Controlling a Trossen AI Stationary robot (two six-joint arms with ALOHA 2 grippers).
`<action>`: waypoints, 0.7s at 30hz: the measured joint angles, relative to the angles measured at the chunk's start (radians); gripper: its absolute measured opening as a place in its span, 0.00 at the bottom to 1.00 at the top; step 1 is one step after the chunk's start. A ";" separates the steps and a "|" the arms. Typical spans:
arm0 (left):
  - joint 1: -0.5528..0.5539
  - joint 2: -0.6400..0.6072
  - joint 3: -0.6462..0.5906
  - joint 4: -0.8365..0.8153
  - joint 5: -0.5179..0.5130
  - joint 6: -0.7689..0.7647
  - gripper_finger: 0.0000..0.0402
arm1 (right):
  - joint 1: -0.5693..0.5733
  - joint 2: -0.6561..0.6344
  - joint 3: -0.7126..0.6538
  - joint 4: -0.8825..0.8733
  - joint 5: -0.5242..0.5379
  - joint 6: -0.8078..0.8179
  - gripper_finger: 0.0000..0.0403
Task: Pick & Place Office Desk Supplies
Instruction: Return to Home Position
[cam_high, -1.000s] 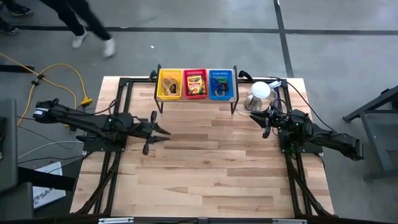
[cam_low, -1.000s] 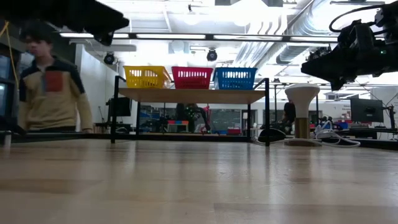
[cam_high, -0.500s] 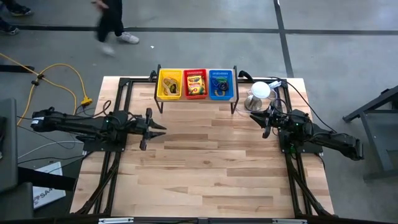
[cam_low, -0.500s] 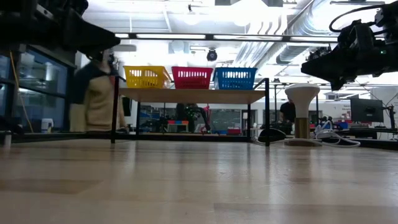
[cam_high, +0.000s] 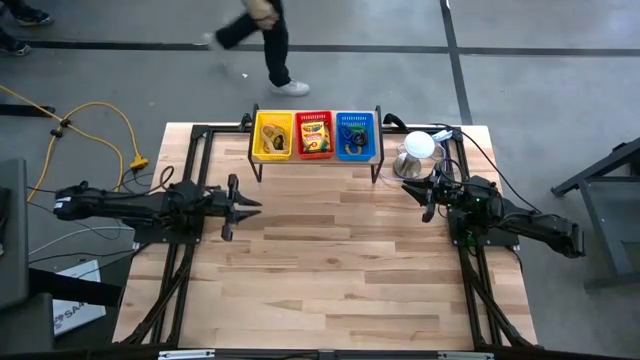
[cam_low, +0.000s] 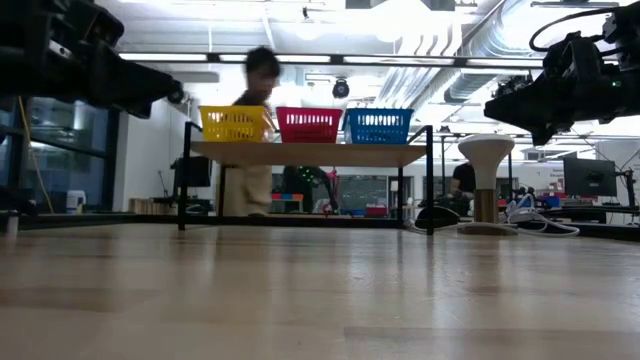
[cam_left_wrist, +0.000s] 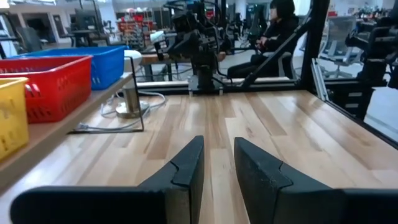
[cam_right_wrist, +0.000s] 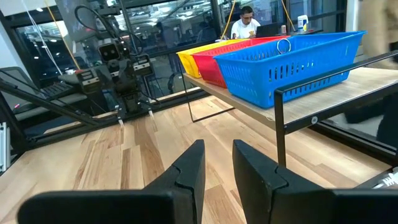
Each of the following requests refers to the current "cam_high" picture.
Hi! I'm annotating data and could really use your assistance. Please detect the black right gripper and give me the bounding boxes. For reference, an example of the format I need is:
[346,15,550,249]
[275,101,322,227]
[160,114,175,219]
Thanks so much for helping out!
[401,169,455,224]

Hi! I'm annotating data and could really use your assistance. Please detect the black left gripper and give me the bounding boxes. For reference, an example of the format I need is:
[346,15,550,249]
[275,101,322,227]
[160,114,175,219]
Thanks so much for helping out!
[219,173,263,242]

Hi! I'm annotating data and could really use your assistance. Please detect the yellow plastic basket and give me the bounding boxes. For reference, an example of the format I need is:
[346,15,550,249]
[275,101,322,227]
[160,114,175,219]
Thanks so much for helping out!
[251,110,295,162]

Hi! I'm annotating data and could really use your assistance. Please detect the blue plastic basket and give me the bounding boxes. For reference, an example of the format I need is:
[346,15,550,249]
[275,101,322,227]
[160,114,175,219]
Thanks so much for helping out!
[335,111,377,162]

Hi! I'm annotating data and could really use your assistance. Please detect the red plastic basket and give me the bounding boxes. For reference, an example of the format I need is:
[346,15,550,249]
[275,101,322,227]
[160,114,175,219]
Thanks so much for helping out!
[294,110,337,161]

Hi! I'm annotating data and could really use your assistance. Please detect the Crayola crayon box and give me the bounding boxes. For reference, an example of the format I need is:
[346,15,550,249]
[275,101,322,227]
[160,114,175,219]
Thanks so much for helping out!
[300,121,333,154]

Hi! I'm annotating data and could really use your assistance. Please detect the white dome metal lamp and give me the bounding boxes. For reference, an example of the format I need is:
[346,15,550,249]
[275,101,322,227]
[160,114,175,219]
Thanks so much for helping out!
[392,130,437,180]

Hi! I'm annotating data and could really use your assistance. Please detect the wooden shelf riser black legs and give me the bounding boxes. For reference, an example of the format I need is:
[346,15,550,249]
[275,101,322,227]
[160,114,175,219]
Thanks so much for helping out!
[247,103,386,184]

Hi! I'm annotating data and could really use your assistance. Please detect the person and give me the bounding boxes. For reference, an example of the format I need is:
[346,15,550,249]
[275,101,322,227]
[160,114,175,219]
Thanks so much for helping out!
[192,0,312,98]

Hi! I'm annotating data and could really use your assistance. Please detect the black metal stand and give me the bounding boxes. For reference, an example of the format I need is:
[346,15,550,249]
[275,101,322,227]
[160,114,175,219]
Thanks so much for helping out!
[549,135,640,290]

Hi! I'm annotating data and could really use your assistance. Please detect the black flat board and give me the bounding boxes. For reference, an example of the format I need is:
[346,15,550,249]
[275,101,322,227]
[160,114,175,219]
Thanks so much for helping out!
[29,268,124,307]

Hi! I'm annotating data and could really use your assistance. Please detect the white printed sign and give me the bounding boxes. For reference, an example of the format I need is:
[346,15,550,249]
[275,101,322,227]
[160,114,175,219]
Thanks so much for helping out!
[52,258,107,337]

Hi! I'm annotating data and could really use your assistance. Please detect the grey cabinet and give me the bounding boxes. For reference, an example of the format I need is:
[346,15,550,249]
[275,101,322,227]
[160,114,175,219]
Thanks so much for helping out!
[0,157,56,354]

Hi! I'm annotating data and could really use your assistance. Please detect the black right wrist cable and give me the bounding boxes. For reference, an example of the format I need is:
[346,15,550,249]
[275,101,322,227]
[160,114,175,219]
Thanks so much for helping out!
[433,157,467,194]

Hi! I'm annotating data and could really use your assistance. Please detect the white lamp cable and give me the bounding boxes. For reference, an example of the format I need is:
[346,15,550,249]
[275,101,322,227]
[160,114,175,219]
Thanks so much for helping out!
[430,127,454,166]

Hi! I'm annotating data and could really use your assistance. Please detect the long black cable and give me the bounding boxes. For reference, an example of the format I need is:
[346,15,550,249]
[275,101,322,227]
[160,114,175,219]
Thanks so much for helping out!
[432,122,544,215]

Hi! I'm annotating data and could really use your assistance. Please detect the black metal table frame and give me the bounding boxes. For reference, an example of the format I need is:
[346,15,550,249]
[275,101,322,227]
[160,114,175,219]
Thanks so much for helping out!
[119,108,539,351]

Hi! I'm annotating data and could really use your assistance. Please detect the black floor cable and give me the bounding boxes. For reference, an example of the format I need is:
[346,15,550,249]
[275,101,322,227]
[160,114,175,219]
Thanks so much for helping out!
[27,165,176,201]

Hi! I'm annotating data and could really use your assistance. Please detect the yellow extension cable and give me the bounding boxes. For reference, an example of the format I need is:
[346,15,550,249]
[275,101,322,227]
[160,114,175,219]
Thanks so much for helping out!
[0,82,150,206]

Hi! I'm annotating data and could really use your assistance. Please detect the silver frame bracket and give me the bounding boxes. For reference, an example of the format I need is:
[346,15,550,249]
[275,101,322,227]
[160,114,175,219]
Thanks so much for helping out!
[158,349,216,360]
[437,351,495,360]

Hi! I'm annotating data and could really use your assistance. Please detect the white floor cable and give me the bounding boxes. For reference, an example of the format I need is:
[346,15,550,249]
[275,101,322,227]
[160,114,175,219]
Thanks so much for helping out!
[28,225,136,256]

